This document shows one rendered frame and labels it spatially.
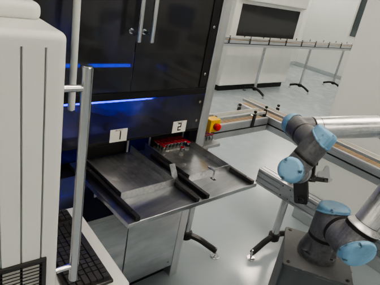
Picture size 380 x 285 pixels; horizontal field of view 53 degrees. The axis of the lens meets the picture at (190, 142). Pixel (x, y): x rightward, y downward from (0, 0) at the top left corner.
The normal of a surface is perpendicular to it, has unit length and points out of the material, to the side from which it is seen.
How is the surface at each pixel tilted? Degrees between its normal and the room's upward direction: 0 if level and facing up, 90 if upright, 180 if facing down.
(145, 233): 90
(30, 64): 90
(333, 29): 90
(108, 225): 90
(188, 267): 0
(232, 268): 0
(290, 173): 69
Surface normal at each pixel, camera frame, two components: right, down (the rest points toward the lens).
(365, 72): -0.75, 0.14
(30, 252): 0.58, 0.42
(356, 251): 0.13, 0.53
